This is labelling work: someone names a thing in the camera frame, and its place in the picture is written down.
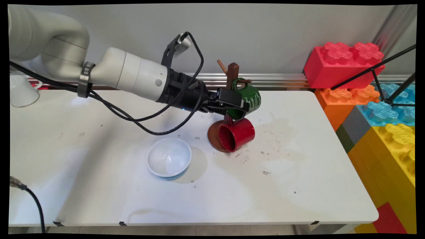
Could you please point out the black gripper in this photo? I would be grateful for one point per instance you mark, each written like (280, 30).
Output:
(186, 91)

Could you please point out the black camera bracket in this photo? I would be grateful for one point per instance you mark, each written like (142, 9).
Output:
(169, 54)

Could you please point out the green giant toy brick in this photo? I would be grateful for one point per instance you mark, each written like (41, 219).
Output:
(344, 139)

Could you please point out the blue giant toy brick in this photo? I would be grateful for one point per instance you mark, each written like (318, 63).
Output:
(382, 114)

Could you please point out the orange giant toy brick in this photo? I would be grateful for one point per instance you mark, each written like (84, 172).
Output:
(332, 109)

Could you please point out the grey giant toy brick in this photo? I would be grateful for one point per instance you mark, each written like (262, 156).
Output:
(355, 126)

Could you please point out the small red object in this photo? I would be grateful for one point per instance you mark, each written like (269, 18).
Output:
(44, 88)

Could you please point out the red giant toy brick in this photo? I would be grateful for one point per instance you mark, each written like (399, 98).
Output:
(325, 69)

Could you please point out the yellow giant toy brick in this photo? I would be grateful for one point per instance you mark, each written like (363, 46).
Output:
(382, 166)

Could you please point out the black tripod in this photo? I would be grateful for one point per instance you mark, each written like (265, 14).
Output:
(365, 72)

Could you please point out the aluminium rail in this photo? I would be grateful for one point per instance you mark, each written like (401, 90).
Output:
(272, 79)

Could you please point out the small red brick panel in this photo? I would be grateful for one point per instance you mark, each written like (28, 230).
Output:
(388, 219)

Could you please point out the green enamel mug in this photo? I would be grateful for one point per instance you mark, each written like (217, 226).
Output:
(254, 96)

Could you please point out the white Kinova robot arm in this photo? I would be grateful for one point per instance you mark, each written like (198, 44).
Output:
(132, 69)

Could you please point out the brown wooden mug tree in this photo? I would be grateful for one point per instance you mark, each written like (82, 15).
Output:
(233, 71)

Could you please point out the red mug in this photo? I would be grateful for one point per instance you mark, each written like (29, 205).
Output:
(244, 132)

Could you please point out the white bowl blue outside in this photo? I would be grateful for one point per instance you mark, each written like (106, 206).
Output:
(168, 157)

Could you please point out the white mug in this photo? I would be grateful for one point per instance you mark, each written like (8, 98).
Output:
(23, 93)

